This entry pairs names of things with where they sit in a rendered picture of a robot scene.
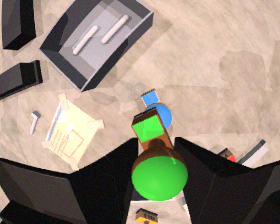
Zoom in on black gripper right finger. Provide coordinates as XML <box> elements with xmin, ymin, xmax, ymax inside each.
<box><xmin>174</xmin><ymin>137</ymin><xmax>280</xmax><ymax>224</ymax></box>

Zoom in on green-handled rubber stamp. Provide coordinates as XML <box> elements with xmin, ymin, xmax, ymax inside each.
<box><xmin>131</xmin><ymin>107</ymin><xmax>189</xmax><ymax>201</ymax></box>

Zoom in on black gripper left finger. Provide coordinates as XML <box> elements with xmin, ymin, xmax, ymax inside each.
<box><xmin>0</xmin><ymin>137</ymin><xmax>137</xmax><ymax>224</ymax></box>

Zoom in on white taped card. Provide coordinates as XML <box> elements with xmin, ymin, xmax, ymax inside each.
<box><xmin>41</xmin><ymin>92</ymin><xmax>104</xmax><ymax>171</ymax></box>

